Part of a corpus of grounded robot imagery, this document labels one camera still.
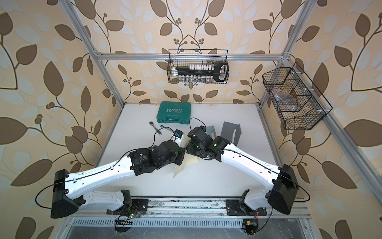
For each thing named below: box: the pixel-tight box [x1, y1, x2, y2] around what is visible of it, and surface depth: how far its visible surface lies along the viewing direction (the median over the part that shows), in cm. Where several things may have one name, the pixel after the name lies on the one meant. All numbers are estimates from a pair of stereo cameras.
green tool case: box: [156, 101, 192, 125], surface depth 113 cm
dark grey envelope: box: [220, 121, 243, 146], surface depth 107 cm
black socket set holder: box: [171, 62, 229, 82], surface depth 86 cm
